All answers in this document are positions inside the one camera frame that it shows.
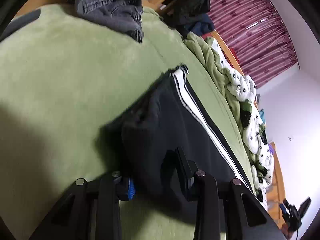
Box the dark blue garment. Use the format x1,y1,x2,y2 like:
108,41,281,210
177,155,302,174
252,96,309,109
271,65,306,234
186,13,215,34

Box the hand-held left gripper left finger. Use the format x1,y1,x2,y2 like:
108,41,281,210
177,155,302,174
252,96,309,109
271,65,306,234
29,171,136,240

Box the black jacket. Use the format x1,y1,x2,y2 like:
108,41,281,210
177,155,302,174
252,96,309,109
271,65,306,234
152,0,212,31

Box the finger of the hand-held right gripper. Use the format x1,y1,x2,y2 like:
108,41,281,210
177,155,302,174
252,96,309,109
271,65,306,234
279,198,291,221

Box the black pants with white stripes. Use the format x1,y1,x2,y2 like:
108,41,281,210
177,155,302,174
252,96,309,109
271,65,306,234
99,64,288,240

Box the wooden bed frame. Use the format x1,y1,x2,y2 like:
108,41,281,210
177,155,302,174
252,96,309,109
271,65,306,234
12,0,288,238

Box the maroon curtain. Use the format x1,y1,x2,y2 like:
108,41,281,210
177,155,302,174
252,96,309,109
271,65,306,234
207,0,301,89

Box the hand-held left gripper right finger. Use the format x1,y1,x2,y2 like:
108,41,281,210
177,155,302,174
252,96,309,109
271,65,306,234
174,147,288,240

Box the grey jeans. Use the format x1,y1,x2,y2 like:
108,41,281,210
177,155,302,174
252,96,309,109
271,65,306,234
74,0,166,43

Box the green fleece blanket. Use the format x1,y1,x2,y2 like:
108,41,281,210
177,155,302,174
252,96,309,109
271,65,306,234
0,4,258,240

